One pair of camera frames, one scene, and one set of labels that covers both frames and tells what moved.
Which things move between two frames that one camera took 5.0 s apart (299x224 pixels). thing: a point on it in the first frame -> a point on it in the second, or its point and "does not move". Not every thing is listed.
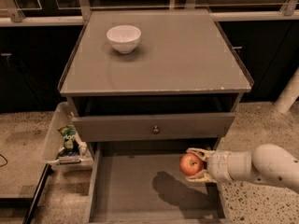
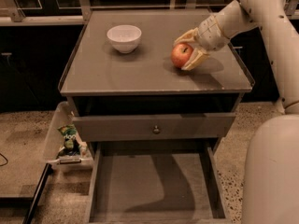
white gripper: x=218 y=166 -> x=210 y=33
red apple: x=191 y=163 -> x=180 y=54
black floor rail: x=48 y=171 does not move
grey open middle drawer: x=141 y=182 does not move
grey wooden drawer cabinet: x=154 y=78 does not move
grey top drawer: x=208 y=127 does not move
